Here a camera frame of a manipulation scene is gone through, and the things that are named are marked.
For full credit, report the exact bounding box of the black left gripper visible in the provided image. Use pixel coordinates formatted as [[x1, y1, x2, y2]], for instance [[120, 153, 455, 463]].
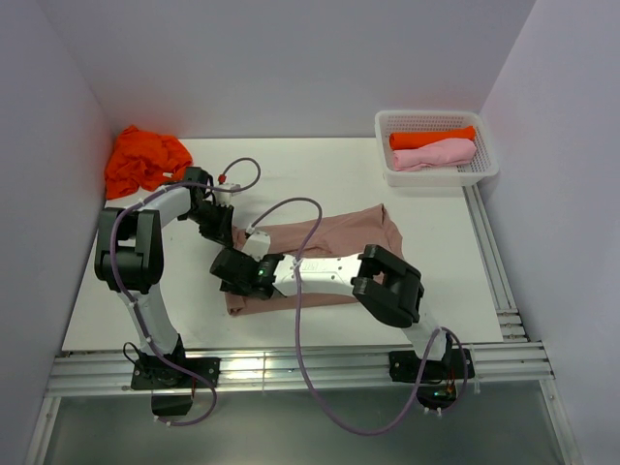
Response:
[[184, 201, 234, 248]]

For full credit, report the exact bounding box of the dusty pink t-shirt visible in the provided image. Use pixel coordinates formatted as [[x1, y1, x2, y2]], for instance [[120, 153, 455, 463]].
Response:
[[225, 203, 403, 317]]

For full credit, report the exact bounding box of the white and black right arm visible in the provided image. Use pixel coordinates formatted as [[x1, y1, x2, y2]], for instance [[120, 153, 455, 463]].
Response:
[[210, 244, 453, 378]]

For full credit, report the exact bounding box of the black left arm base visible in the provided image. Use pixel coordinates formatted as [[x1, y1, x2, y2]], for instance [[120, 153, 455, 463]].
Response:
[[122, 342, 221, 419]]

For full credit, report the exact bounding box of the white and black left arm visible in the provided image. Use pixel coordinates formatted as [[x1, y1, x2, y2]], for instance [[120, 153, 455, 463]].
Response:
[[94, 168, 233, 387]]

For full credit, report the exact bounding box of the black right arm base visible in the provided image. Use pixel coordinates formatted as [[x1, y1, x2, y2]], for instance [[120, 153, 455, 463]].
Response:
[[388, 348, 476, 414]]

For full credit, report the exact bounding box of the crumpled orange t-shirt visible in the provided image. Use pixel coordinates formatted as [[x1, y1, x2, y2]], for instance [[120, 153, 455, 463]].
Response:
[[104, 125, 193, 200]]

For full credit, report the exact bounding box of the rolled orange t-shirt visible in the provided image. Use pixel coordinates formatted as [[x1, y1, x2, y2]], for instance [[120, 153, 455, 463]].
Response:
[[388, 126, 476, 150]]

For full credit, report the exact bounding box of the white perforated plastic basket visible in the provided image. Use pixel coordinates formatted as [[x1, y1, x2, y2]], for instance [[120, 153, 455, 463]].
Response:
[[375, 110, 499, 187]]

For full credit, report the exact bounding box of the rolled light pink t-shirt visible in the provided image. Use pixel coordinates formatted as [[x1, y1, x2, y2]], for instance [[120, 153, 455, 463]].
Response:
[[392, 139, 477, 171]]

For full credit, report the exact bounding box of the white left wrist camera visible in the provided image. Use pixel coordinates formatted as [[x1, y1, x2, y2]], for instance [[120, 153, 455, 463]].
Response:
[[213, 182, 241, 206]]

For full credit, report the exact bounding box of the aluminium frame rail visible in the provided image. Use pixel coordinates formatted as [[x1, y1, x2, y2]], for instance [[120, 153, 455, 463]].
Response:
[[44, 342, 554, 397]]

